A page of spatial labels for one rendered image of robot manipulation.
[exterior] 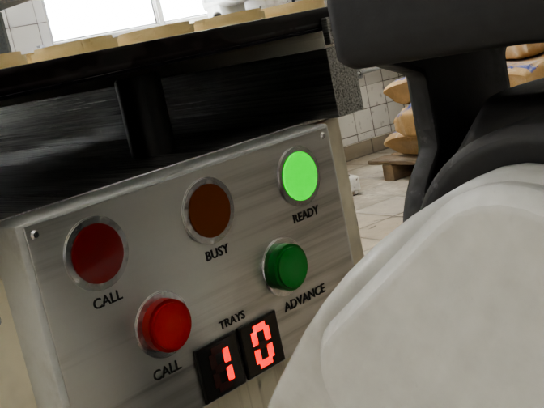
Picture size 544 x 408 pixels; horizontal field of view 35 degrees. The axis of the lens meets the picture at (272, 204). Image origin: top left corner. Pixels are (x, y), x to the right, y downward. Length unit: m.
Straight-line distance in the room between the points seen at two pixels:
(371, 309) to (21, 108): 0.66
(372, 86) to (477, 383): 5.57
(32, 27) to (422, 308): 4.46
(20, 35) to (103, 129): 3.89
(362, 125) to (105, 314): 5.34
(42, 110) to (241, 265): 0.41
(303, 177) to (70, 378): 0.20
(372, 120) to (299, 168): 5.28
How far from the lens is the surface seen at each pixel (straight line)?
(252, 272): 0.54
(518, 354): 0.29
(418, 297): 0.30
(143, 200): 0.48
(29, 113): 0.92
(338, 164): 0.64
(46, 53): 0.50
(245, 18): 0.57
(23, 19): 4.71
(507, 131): 0.29
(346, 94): 0.61
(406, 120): 4.53
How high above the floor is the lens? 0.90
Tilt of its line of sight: 11 degrees down
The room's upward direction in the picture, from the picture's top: 12 degrees counter-clockwise
